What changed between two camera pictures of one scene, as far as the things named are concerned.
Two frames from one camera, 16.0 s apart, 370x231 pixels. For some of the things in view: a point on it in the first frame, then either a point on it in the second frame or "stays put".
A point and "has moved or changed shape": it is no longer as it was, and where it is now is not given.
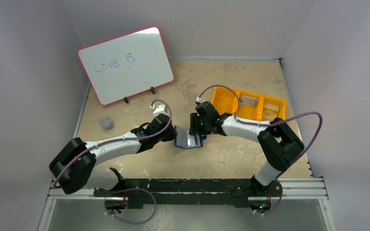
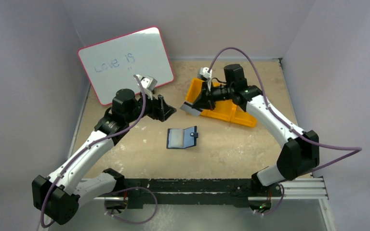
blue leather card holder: x=184 y=140 has moved or changed shape
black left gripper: x=171 y=134 to x=156 y=107
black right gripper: x=196 y=121 to x=206 y=98
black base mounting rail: x=137 y=192 stays put
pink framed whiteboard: x=123 y=66 stays put
